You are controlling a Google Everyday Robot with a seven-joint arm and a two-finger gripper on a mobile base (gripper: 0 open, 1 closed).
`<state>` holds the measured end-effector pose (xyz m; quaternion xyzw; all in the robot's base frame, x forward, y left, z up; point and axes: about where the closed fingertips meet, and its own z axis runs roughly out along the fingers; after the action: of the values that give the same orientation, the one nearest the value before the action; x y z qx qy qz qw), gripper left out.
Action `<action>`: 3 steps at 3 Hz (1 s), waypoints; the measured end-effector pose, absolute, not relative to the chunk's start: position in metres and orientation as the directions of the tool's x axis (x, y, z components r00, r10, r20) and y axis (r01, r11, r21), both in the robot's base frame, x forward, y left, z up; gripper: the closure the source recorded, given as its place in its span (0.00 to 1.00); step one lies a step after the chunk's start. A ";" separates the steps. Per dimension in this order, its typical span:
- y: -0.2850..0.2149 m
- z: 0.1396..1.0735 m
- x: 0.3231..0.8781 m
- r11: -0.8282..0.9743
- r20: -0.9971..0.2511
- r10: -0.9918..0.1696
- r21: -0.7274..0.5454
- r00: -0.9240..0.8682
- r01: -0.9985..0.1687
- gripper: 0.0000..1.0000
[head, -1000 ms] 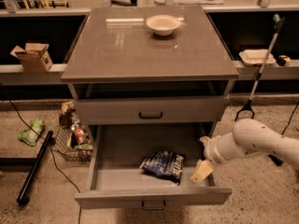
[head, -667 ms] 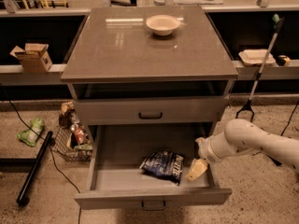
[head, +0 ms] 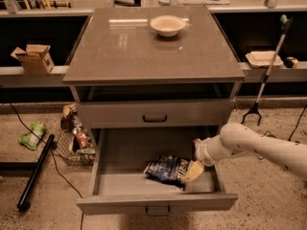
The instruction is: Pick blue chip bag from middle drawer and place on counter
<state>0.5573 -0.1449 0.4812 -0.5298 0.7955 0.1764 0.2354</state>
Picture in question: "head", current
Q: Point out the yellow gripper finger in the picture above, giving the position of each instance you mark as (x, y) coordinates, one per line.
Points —
(194, 170)

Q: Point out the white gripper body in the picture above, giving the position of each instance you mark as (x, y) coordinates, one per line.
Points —
(203, 151)

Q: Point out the blue chip bag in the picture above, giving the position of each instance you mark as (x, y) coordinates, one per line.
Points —
(168, 169)

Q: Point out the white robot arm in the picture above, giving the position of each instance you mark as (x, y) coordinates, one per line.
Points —
(235, 140)

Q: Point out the closed upper drawer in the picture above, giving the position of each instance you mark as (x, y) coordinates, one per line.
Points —
(155, 114)

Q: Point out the open bottom drawer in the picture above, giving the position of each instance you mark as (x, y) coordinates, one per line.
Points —
(119, 186)

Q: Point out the grey drawer cabinet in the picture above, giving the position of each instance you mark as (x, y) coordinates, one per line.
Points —
(120, 58)

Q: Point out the brown snack bag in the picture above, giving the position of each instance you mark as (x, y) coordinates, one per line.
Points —
(69, 111)

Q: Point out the green snack bag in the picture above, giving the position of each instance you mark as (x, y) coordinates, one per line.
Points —
(31, 139)

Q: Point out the white takeout container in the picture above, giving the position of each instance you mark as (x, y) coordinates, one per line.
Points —
(259, 59)

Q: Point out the yellow tape measure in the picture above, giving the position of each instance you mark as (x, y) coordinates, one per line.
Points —
(291, 62)

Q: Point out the white paper bowl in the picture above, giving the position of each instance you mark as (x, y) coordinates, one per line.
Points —
(167, 25)

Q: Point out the reacher grabber tool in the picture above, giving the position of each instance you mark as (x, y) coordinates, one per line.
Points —
(286, 25)

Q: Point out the black metal leg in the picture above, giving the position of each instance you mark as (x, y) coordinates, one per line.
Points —
(24, 204)

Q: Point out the cardboard box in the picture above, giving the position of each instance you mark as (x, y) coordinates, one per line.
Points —
(35, 60)

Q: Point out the wire basket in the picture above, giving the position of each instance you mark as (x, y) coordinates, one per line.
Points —
(69, 151)

